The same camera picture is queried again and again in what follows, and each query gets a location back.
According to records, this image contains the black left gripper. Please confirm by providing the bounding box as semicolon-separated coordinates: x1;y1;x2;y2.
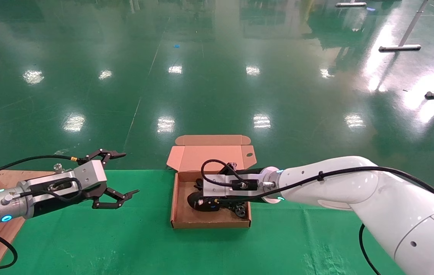
29;149;140;219

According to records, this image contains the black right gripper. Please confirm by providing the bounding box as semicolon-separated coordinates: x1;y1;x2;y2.
187;191;240;212

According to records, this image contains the flat open cardboard box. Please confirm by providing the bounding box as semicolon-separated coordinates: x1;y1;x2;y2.
166;134;257;230

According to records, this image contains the green cloth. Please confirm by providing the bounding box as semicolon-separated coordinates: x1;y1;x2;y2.
0;169;405;275

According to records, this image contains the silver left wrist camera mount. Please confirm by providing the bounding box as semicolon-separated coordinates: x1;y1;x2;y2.
22;160;107;203

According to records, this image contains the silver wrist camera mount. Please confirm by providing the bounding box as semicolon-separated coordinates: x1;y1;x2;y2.
22;160;107;203
203;174;265;200

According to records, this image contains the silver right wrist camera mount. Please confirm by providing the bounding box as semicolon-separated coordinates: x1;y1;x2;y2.
203;174;265;200

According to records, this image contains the black looped camera cable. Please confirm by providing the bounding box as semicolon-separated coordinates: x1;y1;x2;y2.
201;159;248;188

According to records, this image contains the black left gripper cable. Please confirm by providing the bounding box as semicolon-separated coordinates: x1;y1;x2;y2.
0;155;87;183

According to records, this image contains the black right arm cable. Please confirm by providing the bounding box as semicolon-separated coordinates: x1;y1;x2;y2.
263;166;434;201

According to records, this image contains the black cable under arm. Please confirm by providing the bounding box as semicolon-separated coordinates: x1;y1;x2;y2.
358;223;382;275

